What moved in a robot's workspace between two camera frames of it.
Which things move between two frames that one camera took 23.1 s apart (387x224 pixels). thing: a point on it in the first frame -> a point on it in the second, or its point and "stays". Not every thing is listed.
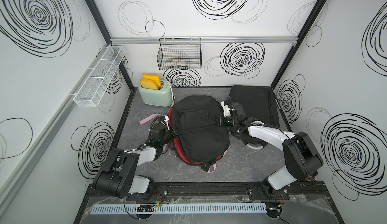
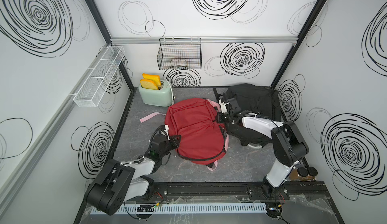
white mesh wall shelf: (99, 75) stays
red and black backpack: (201, 138) -> (258, 99)
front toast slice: (148, 84) stays
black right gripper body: (228, 121) stays
